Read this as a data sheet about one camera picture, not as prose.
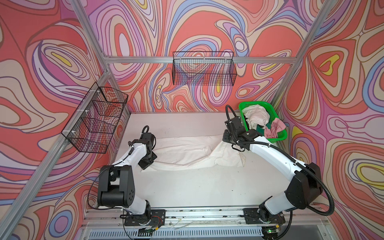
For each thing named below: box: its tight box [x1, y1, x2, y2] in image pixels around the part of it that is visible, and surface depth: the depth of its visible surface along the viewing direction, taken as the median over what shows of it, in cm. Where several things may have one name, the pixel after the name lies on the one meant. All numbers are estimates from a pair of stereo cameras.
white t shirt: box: [144, 133, 246, 172], surface depth 95 cm
